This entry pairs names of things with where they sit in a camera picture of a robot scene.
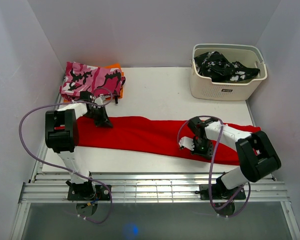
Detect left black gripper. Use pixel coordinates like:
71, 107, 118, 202
82, 105, 112, 129

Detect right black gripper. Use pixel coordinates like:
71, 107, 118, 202
190, 138, 214, 160

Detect red trousers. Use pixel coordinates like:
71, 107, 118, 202
74, 115, 262, 167

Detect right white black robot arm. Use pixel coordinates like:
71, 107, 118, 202
178, 117, 282, 199

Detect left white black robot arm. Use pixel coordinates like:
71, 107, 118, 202
45, 91, 113, 201

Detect pink camouflage folded trousers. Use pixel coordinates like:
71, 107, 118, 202
59, 61, 126, 101

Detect orange folded trousers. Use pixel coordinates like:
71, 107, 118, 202
63, 63, 124, 103

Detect black white floral trousers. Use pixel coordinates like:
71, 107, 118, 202
194, 51, 260, 83

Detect cream perforated plastic basket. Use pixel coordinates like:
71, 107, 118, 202
189, 43, 268, 101

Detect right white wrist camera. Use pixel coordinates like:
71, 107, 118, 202
178, 136, 195, 151

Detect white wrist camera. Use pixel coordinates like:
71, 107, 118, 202
178, 136, 195, 151
93, 95, 112, 107

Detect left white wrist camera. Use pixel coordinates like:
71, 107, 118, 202
93, 95, 112, 107

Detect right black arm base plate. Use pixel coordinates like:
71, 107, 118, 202
194, 184, 246, 200

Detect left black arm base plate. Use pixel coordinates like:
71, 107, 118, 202
66, 185, 110, 202

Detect aluminium rail frame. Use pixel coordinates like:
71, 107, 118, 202
9, 94, 300, 240

